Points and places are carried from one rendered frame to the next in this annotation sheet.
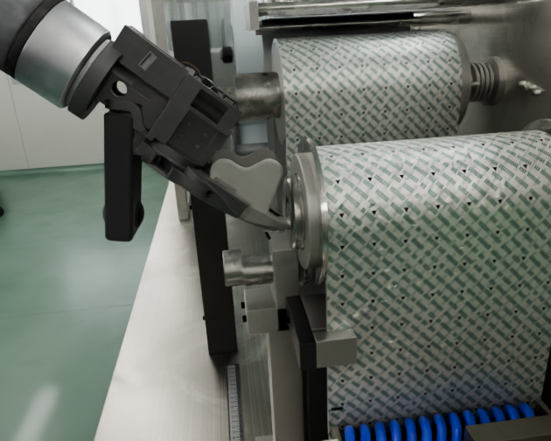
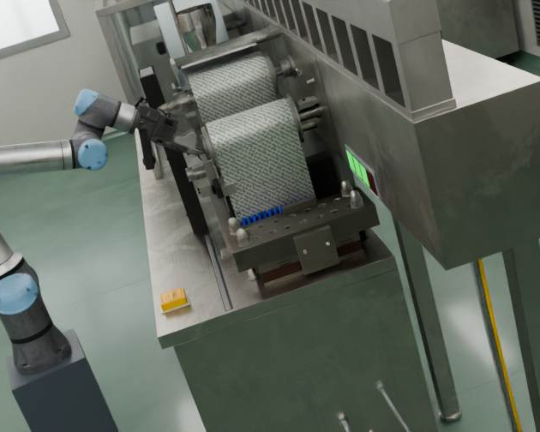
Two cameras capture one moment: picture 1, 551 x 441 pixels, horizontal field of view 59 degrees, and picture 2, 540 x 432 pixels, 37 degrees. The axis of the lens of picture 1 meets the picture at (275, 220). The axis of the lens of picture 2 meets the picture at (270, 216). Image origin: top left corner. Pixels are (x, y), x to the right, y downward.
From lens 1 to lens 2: 1.83 m
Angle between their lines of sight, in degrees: 2
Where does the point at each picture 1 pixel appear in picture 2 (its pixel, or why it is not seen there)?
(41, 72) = (122, 124)
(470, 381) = (284, 193)
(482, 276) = (272, 153)
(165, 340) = (170, 236)
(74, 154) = not seen: outside the picture
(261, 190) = (190, 142)
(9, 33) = (112, 117)
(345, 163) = (216, 127)
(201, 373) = (192, 241)
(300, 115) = (205, 107)
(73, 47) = (129, 116)
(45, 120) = not seen: outside the picture
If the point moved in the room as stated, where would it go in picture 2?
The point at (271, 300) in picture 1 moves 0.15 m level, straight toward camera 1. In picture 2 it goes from (207, 183) to (209, 201)
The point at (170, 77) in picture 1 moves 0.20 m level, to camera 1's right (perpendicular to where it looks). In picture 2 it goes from (155, 116) to (226, 94)
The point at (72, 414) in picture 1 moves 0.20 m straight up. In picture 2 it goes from (103, 371) to (87, 336)
